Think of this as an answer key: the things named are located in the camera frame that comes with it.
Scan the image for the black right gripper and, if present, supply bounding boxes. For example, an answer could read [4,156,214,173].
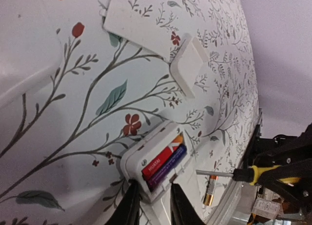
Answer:
[257,125,312,215]

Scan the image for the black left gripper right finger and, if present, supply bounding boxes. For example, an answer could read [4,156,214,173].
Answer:
[170,183,204,225]

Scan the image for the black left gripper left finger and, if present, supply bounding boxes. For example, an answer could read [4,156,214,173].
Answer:
[107,179,140,225]

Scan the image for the yellow handled screwdriver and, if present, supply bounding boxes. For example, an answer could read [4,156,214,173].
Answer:
[195,164,302,186]

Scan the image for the small white remote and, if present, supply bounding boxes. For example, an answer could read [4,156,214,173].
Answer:
[120,121,203,225]

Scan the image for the white small battery cover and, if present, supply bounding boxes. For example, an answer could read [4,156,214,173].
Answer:
[170,33,209,99]

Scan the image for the white slim battery cover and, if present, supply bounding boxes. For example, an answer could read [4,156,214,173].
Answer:
[99,0,185,63]

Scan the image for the white remote control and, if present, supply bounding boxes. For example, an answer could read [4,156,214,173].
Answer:
[0,0,63,106]

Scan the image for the red purple batteries in remote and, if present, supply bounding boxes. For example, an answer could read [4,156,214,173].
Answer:
[142,134,183,181]

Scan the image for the purple AAA battery in remote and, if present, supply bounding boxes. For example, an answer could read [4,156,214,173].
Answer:
[147,144,187,192]

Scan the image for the floral patterned table mat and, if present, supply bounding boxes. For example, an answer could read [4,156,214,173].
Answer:
[0,0,259,225]

